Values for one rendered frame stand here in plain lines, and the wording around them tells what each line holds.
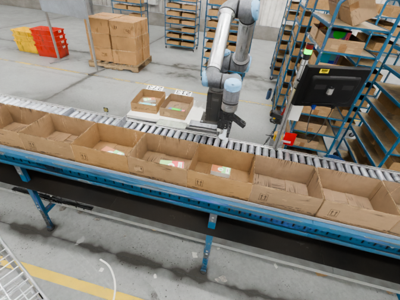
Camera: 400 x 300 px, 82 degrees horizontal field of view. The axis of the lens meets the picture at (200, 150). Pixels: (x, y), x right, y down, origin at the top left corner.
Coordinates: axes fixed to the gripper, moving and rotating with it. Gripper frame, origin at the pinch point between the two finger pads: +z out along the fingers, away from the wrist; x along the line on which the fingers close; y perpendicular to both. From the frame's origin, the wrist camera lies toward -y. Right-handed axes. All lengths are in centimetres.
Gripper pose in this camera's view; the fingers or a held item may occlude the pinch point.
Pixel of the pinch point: (227, 139)
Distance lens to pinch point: 145.5
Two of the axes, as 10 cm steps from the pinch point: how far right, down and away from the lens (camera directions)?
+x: -2.3, 5.7, -7.9
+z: -0.7, 8.0, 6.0
